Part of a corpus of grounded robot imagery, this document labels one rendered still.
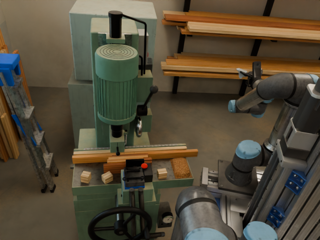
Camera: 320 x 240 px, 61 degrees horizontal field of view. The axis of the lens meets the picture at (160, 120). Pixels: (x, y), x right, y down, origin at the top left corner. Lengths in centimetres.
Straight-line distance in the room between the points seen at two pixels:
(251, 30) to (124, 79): 234
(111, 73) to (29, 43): 277
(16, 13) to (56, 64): 71
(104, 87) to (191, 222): 64
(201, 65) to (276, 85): 209
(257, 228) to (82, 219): 88
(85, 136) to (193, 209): 115
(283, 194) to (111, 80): 85
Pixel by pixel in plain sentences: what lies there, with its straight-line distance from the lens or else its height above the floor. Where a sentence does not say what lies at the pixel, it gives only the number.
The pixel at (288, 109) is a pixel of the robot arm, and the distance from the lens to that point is 139.
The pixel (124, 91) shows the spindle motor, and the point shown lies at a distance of 112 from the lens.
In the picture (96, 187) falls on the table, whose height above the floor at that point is 89.
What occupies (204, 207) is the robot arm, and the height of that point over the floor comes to 134.
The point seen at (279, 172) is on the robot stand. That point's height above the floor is 118.
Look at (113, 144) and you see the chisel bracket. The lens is 134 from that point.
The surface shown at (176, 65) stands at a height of 62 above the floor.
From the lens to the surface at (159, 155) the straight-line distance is 148.
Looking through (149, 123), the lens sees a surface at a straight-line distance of 153.
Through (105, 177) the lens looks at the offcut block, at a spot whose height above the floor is 94.
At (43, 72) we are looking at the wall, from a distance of 391.
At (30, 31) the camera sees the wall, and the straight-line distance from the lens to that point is 373.
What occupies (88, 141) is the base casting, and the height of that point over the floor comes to 80.
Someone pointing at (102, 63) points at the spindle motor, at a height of 148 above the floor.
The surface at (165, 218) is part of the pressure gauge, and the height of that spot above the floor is 67.
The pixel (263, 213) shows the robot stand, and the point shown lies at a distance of 137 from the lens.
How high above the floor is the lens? 194
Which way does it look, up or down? 36 degrees down
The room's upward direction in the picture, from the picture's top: 7 degrees clockwise
